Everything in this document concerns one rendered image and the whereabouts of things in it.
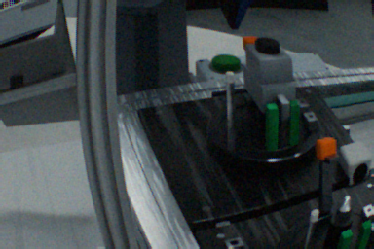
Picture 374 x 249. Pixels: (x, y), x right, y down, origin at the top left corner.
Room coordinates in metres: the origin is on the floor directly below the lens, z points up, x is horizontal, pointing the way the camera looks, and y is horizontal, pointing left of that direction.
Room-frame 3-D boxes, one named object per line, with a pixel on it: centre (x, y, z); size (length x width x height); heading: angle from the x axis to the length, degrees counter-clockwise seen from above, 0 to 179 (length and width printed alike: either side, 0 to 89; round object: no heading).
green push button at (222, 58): (0.91, -0.06, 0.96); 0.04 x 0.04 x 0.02
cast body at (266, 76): (0.69, -0.09, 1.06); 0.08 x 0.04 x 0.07; 13
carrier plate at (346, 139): (0.70, -0.09, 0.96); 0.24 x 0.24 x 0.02; 13
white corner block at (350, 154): (0.63, -0.21, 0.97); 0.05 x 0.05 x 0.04; 13
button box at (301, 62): (0.93, -0.12, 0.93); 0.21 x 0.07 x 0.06; 103
